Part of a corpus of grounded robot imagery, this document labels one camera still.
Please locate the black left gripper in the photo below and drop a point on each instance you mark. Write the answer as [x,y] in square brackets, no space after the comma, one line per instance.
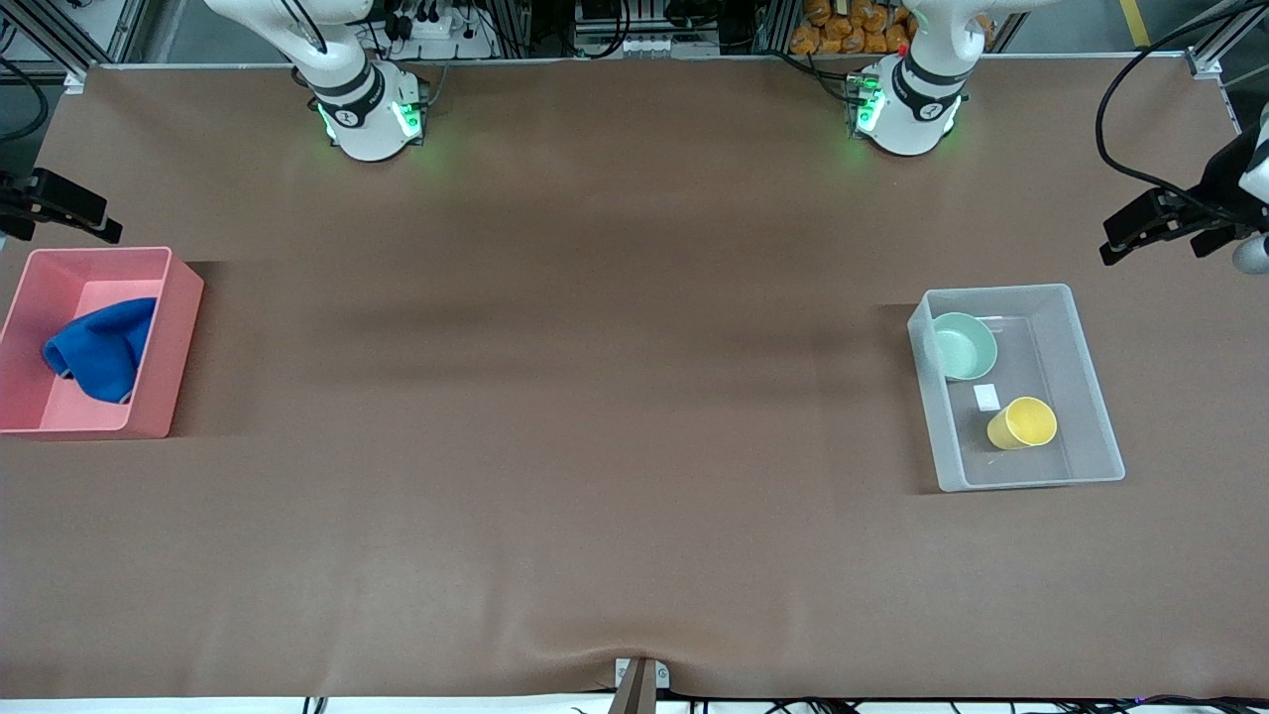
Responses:
[1215,188]

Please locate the blue cloth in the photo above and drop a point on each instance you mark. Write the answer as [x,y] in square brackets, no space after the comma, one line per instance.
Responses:
[104,352]

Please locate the light green bowl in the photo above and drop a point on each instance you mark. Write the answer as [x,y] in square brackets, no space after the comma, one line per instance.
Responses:
[967,347]

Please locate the yellow cup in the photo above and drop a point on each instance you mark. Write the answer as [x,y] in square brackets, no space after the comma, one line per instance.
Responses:
[1021,426]

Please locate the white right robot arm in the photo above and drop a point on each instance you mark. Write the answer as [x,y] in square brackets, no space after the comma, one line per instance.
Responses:
[365,124]

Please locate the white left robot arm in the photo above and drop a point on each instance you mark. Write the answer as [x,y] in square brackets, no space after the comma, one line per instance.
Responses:
[907,124]

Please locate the clear plastic bin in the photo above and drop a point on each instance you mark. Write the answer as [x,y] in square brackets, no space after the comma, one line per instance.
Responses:
[1081,397]

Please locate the pink plastic bin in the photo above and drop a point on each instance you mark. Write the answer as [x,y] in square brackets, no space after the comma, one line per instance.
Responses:
[169,377]

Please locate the white paper label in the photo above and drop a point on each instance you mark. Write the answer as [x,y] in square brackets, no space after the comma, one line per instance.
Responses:
[986,397]

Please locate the white power strip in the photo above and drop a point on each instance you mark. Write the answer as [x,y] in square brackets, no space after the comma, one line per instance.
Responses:
[436,28]

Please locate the brown table cover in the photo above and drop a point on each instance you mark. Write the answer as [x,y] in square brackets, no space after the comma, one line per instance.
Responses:
[595,545]

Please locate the metal camera pole bracket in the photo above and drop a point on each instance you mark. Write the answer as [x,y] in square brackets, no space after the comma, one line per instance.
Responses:
[639,679]

